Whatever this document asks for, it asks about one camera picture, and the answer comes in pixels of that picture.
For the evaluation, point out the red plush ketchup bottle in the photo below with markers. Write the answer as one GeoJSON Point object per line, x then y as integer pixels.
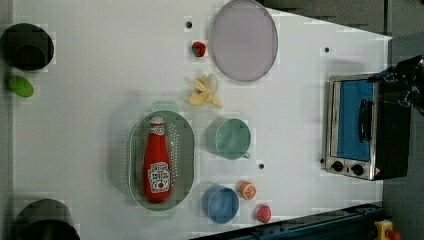
{"type": "Point", "coordinates": [156, 166]}

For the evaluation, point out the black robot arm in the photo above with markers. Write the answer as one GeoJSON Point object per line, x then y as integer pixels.
{"type": "Point", "coordinates": [402, 84]}

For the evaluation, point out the green oval strainer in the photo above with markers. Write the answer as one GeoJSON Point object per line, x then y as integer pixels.
{"type": "Point", "coordinates": [180, 145]}

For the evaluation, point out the green plastic cup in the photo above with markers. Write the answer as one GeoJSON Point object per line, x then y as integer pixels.
{"type": "Point", "coordinates": [229, 138]}

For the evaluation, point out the plush peeled banana toy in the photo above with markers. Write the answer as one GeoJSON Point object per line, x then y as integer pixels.
{"type": "Point", "coordinates": [205, 92]}

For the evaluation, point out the plush strawberry toy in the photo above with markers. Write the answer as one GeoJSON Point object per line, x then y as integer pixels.
{"type": "Point", "coordinates": [199, 49]}

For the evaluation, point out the plush orange half toy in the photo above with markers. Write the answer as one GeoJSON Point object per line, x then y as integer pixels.
{"type": "Point", "coordinates": [247, 190]}

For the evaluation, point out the blue plastic cup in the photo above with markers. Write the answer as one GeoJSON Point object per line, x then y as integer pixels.
{"type": "Point", "coordinates": [220, 204]}

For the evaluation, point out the lavender round plate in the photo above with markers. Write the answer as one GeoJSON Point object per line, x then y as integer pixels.
{"type": "Point", "coordinates": [244, 40]}

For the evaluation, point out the red plush fruit toy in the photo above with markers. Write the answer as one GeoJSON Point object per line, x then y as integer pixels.
{"type": "Point", "coordinates": [264, 214]}

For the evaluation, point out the silver toaster oven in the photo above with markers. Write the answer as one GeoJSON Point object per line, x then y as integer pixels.
{"type": "Point", "coordinates": [366, 136]}

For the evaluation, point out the green plush lime toy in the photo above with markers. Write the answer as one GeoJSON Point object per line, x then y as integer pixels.
{"type": "Point", "coordinates": [21, 86]}

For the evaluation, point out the black round container bottom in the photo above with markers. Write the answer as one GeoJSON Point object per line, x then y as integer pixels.
{"type": "Point", "coordinates": [45, 219]}

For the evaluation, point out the black round container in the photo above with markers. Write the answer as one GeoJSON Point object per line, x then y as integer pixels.
{"type": "Point", "coordinates": [45, 219]}
{"type": "Point", "coordinates": [27, 47]}

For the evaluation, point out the black round container top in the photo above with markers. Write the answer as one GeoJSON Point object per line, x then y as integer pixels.
{"type": "Point", "coordinates": [27, 47]}

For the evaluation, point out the yellow red emergency button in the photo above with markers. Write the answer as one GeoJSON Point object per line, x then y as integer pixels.
{"type": "Point", "coordinates": [385, 231]}

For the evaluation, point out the blue metal table rail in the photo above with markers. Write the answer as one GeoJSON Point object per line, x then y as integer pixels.
{"type": "Point", "coordinates": [353, 223]}

